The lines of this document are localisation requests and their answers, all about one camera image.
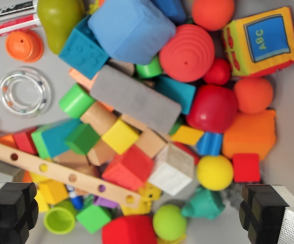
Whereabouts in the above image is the white translucent cube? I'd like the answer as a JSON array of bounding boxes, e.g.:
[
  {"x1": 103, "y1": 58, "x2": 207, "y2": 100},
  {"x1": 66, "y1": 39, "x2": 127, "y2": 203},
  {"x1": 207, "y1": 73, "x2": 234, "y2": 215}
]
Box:
[{"x1": 148, "y1": 143, "x2": 195, "y2": 196}]

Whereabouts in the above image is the bright green cube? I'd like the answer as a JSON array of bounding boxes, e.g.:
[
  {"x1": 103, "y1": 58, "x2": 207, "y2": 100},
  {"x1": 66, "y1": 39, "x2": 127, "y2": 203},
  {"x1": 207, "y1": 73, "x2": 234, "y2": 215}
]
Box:
[{"x1": 76, "y1": 204, "x2": 112, "y2": 234}]

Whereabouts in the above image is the large red cube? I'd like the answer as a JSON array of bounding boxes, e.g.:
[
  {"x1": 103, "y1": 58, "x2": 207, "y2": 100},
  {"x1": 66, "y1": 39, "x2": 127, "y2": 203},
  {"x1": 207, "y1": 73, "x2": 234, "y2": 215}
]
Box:
[{"x1": 101, "y1": 145, "x2": 154, "y2": 191}]

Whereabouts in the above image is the orange wooden block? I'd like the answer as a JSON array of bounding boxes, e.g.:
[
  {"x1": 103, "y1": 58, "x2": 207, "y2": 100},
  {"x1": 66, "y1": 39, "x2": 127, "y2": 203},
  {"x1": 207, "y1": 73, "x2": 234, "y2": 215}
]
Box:
[{"x1": 0, "y1": 134, "x2": 18, "y2": 149}]

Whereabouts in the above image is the orange plush block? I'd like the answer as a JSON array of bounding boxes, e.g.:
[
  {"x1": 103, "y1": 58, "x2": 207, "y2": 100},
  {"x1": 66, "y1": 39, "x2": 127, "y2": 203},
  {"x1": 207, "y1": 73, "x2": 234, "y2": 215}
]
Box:
[{"x1": 222, "y1": 109, "x2": 277, "y2": 161}]

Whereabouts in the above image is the large orange-red ball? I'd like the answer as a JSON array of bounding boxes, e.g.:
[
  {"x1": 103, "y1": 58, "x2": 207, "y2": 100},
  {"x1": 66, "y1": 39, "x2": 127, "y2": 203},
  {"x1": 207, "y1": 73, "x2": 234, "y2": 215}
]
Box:
[{"x1": 191, "y1": 0, "x2": 236, "y2": 32}]

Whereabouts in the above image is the small green cylinder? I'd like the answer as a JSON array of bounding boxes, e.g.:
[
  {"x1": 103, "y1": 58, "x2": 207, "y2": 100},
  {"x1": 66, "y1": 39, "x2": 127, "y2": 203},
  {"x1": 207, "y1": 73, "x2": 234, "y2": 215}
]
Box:
[{"x1": 136, "y1": 56, "x2": 162, "y2": 79}]

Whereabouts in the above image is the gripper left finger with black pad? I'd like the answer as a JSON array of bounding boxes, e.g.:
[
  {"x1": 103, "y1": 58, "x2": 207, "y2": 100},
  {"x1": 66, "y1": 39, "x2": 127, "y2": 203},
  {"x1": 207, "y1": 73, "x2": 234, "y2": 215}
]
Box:
[{"x1": 0, "y1": 181, "x2": 39, "y2": 244}]

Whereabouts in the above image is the black dry erase marker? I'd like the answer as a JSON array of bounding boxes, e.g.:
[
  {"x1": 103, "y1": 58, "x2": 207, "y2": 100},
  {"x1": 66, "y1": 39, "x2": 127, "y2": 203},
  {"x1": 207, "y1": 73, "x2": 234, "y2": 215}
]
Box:
[{"x1": 0, "y1": 0, "x2": 38, "y2": 26}]

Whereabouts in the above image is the gray foam block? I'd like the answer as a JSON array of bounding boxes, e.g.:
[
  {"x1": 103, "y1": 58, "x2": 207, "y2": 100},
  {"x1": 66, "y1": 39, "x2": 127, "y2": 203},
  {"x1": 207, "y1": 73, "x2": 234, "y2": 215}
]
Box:
[{"x1": 89, "y1": 64, "x2": 182, "y2": 135}]

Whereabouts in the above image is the wooden bar with holes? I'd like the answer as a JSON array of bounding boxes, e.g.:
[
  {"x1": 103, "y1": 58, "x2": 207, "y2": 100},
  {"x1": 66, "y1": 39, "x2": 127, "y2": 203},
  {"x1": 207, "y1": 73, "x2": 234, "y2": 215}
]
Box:
[{"x1": 0, "y1": 138, "x2": 142, "y2": 209}]

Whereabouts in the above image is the teal and green block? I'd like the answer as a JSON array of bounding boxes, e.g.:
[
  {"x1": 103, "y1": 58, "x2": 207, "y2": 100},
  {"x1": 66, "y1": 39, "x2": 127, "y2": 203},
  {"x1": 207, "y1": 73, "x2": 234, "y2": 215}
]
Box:
[{"x1": 31, "y1": 118, "x2": 83, "y2": 159}]

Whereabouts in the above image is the yellow ball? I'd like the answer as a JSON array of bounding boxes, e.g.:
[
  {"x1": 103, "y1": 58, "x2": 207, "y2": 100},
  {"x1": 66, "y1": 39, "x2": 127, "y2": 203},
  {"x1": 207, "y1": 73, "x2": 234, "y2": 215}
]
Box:
[{"x1": 196, "y1": 155, "x2": 234, "y2": 191}]

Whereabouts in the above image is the large green cylinder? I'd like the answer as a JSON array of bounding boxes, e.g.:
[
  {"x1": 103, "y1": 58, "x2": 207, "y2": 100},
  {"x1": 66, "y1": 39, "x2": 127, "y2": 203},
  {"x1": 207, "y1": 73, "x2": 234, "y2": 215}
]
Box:
[{"x1": 59, "y1": 83, "x2": 96, "y2": 119}]

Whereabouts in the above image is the yellow wooden block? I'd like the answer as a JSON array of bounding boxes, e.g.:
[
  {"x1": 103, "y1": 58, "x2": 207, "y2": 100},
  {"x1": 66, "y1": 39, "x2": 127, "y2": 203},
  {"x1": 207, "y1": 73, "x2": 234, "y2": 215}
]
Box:
[{"x1": 36, "y1": 179, "x2": 69, "y2": 205}]

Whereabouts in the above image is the lime green ball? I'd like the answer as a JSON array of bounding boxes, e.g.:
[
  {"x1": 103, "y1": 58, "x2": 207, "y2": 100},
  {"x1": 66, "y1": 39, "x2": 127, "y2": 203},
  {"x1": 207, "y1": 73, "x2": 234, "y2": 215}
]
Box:
[{"x1": 152, "y1": 204, "x2": 187, "y2": 241}]

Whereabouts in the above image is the orange thin block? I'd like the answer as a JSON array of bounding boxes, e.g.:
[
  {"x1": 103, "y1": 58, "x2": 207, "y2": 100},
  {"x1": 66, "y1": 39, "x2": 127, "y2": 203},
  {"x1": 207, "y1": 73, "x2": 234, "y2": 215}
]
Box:
[{"x1": 68, "y1": 68, "x2": 99, "y2": 91}]

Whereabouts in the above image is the lime green cup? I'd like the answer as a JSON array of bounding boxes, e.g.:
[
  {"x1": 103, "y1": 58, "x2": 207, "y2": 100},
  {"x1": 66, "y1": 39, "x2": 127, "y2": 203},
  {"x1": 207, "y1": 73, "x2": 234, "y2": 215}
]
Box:
[{"x1": 44, "y1": 200, "x2": 77, "y2": 235}]

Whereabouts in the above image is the blue and white small toy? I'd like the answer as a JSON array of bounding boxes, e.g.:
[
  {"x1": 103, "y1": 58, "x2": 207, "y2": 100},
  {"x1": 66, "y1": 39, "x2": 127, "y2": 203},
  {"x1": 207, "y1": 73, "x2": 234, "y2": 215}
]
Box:
[{"x1": 67, "y1": 185, "x2": 84, "y2": 210}]

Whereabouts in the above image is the olive green toy pear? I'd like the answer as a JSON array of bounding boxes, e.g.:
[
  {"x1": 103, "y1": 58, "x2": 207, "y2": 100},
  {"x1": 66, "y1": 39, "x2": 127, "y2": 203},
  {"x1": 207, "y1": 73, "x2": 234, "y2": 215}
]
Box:
[{"x1": 37, "y1": 0, "x2": 85, "y2": 55}]

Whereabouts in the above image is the dark green wooden cube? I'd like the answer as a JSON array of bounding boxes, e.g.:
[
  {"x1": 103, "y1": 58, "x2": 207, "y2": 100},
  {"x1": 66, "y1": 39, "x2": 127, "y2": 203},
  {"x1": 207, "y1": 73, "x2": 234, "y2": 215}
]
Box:
[{"x1": 64, "y1": 123, "x2": 101, "y2": 156}]

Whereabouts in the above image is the red ridged dome toy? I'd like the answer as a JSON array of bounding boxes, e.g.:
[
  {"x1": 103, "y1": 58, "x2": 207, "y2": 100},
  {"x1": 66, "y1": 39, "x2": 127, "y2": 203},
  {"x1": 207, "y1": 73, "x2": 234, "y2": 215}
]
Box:
[{"x1": 158, "y1": 24, "x2": 215, "y2": 83}]

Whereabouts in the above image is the natural wooden cylinder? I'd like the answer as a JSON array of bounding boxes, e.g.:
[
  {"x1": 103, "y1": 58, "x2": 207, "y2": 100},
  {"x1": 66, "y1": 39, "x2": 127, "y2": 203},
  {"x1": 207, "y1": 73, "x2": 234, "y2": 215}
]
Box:
[{"x1": 80, "y1": 102, "x2": 117, "y2": 136}]

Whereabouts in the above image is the natural wooden block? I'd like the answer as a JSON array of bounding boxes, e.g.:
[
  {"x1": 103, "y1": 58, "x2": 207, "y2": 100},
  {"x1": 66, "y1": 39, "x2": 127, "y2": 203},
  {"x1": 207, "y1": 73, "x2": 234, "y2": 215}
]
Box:
[
  {"x1": 87, "y1": 139, "x2": 117, "y2": 166},
  {"x1": 136, "y1": 128, "x2": 168, "y2": 159}
]

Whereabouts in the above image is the clear ring rattle with beads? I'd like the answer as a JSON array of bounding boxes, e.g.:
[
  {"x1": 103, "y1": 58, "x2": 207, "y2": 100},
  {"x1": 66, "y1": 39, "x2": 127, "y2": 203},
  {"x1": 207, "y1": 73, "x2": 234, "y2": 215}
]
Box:
[{"x1": 0, "y1": 66, "x2": 53, "y2": 117}]

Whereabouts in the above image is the yellow flat block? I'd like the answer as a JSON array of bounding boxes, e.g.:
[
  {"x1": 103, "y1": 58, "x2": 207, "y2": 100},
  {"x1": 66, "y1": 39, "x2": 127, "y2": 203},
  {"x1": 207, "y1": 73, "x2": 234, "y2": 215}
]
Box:
[{"x1": 171, "y1": 125, "x2": 205, "y2": 146}]

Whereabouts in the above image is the shiny red cup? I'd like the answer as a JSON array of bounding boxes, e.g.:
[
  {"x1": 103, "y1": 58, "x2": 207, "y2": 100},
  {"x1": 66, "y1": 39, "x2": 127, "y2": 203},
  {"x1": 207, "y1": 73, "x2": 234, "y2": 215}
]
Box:
[{"x1": 186, "y1": 84, "x2": 238, "y2": 134}]

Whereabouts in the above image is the red dry erase marker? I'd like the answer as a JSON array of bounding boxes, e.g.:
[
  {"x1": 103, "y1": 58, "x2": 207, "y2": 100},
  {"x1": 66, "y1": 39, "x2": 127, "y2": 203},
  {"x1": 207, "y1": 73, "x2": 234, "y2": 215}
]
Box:
[{"x1": 0, "y1": 14, "x2": 43, "y2": 43}]

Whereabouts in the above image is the small red cube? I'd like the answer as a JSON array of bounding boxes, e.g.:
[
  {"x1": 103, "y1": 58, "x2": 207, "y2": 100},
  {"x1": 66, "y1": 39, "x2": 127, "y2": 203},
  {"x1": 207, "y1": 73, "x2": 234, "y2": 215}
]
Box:
[{"x1": 232, "y1": 153, "x2": 261, "y2": 183}]

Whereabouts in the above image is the orange plastic cup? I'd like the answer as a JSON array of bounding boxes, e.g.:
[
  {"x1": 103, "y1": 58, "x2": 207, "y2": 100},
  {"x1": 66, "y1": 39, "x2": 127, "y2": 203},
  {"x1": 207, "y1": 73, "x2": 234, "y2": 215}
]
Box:
[{"x1": 5, "y1": 29, "x2": 45, "y2": 63}]

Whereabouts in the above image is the orange ball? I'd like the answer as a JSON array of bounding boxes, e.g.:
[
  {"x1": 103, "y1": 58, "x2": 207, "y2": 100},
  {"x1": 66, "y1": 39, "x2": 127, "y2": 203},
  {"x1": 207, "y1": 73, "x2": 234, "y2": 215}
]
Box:
[{"x1": 233, "y1": 77, "x2": 274, "y2": 114}]

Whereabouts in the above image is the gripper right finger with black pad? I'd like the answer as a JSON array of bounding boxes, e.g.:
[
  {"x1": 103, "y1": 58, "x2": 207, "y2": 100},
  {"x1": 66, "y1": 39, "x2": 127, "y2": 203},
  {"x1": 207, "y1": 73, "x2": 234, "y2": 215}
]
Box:
[{"x1": 239, "y1": 184, "x2": 294, "y2": 244}]

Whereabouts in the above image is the yellow rubber toy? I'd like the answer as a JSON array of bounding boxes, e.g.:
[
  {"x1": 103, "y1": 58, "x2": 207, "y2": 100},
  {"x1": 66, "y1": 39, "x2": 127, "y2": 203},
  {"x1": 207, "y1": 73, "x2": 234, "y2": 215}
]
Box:
[{"x1": 121, "y1": 181, "x2": 162, "y2": 216}]

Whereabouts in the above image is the ABC fabric cube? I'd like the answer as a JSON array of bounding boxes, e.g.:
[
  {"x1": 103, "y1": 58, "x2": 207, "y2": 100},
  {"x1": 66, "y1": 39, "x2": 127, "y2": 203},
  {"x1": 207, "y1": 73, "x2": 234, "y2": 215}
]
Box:
[{"x1": 222, "y1": 6, "x2": 294, "y2": 78}]

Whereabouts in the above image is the yellow wooden cube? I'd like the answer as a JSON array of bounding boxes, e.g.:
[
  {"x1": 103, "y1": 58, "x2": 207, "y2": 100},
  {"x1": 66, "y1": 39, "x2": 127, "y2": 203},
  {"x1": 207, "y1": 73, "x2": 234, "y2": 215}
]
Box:
[{"x1": 101, "y1": 118, "x2": 140, "y2": 155}]

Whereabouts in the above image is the dark blue rubber block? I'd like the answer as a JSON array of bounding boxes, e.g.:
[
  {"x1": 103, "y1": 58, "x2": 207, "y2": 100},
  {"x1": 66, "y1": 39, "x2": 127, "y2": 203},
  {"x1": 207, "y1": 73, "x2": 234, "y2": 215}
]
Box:
[{"x1": 151, "y1": 0, "x2": 187, "y2": 25}]

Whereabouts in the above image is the teal foam block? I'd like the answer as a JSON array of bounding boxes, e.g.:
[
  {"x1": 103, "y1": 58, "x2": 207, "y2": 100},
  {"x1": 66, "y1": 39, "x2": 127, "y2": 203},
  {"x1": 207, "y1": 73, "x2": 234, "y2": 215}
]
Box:
[{"x1": 153, "y1": 75, "x2": 197, "y2": 115}]

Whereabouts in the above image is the red wooden block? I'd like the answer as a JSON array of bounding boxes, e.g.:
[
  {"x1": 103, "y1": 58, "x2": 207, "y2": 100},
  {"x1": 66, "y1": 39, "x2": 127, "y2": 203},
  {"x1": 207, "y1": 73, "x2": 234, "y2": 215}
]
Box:
[{"x1": 12, "y1": 128, "x2": 38, "y2": 155}]

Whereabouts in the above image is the small red ball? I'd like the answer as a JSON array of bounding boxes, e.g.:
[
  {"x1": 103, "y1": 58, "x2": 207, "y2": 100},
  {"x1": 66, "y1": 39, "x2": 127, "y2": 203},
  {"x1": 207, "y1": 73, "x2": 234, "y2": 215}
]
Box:
[{"x1": 203, "y1": 58, "x2": 232, "y2": 86}]

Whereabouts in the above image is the red plush block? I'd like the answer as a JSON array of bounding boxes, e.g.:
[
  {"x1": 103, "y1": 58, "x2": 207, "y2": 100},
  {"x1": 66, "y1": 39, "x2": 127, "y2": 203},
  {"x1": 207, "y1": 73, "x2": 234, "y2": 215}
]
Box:
[{"x1": 101, "y1": 215, "x2": 157, "y2": 244}]

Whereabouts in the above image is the light blue plush cube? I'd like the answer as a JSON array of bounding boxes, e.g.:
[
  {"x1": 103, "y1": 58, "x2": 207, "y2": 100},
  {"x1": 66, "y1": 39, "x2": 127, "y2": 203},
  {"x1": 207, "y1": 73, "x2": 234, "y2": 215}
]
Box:
[{"x1": 87, "y1": 0, "x2": 176, "y2": 65}]

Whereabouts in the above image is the teal embossed rubber block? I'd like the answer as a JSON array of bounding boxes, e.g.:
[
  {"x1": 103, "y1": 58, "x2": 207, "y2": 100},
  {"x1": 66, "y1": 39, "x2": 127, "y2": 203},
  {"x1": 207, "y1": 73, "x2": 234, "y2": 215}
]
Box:
[{"x1": 58, "y1": 14, "x2": 111, "y2": 80}]

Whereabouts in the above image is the purple block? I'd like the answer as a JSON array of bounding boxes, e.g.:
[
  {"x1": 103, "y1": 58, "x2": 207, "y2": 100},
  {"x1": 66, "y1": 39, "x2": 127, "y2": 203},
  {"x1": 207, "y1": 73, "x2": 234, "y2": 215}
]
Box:
[{"x1": 93, "y1": 195, "x2": 119, "y2": 209}]

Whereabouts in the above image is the blue spool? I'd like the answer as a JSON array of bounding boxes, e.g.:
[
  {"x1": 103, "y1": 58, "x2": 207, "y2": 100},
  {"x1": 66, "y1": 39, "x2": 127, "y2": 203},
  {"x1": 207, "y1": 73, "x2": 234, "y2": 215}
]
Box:
[{"x1": 196, "y1": 132, "x2": 223, "y2": 156}]

